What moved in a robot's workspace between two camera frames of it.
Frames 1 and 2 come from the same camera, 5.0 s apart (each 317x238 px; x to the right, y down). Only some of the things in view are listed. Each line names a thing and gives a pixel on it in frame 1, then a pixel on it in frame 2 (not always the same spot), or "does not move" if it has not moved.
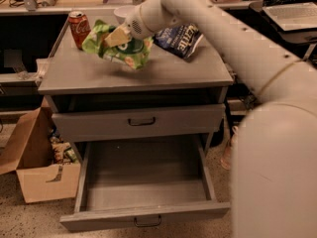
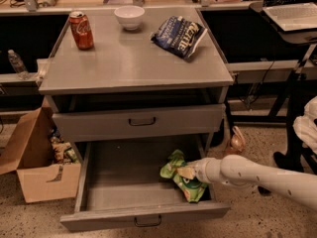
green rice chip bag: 134,54 to 192,188
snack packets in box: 61,152 does not move
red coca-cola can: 80,27 does not move
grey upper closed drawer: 138,122 does not move
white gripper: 133,24 to 200,170
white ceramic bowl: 123,12 does not move
